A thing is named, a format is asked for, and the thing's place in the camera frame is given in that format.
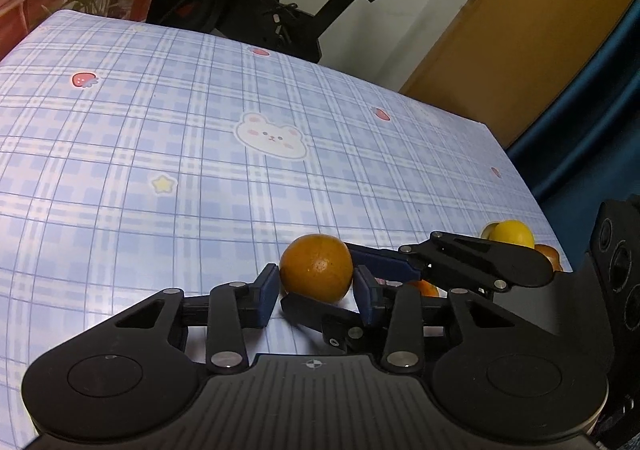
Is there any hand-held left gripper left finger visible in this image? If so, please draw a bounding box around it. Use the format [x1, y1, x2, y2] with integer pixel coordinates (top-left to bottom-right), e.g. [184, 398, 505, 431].
[100, 264, 280, 374]

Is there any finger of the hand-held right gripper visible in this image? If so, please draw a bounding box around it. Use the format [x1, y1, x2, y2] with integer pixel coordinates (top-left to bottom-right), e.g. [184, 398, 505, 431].
[280, 293, 387, 354]
[347, 231, 506, 292]

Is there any blue plaid tablecloth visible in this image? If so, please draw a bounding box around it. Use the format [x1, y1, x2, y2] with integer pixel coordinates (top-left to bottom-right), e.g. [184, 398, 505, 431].
[0, 9, 576, 448]

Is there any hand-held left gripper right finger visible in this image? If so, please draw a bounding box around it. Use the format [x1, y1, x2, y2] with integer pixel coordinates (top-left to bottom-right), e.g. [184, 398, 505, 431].
[354, 265, 531, 374]

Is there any blue curtain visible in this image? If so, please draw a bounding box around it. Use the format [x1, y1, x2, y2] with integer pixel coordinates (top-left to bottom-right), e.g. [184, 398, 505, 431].
[502, 0, 640, 276]

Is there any orange tangerine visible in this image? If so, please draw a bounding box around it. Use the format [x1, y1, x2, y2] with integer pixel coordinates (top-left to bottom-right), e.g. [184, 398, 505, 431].
[279, 233, 354, 303]
[532, 244, 562, 272]
[405, 280, 441, 298]

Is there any wooden door panel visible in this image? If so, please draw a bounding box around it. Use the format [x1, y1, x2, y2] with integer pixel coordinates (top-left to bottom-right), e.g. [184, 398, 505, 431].
[397, 0, 640, 148]

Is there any yellow lemon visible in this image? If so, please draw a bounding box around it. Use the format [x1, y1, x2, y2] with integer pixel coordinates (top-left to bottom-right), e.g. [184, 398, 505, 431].
[489, 220, 535, 249]

